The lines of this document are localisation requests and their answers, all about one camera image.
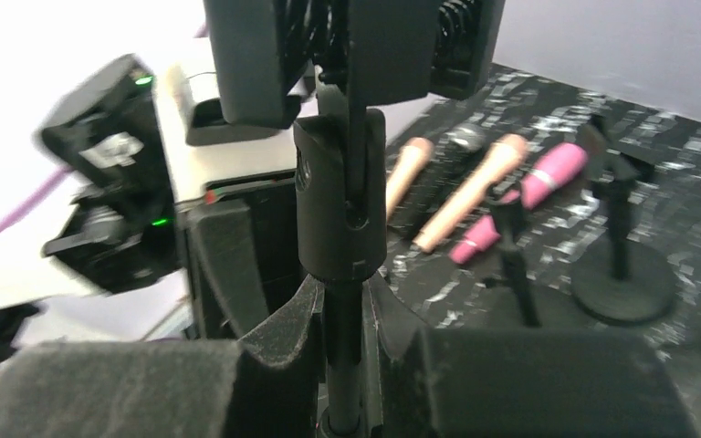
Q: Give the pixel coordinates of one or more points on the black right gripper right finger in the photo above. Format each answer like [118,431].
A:
[517,382]

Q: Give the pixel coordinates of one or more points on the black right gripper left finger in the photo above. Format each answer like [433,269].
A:
[262,385]

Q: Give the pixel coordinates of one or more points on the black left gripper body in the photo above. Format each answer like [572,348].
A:
[266,242]

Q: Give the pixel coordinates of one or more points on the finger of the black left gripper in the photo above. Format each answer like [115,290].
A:
[229,300]

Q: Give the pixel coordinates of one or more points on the beige microphone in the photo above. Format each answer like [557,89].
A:
[412,158]
[503,157]

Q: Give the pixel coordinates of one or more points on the black round-base microphone stand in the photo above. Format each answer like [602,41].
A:
[616,280]

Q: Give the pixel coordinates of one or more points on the black grey-mesh microphone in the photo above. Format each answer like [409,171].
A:
[451,155]

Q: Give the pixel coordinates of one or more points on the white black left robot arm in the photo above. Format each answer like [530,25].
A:
[140,147]

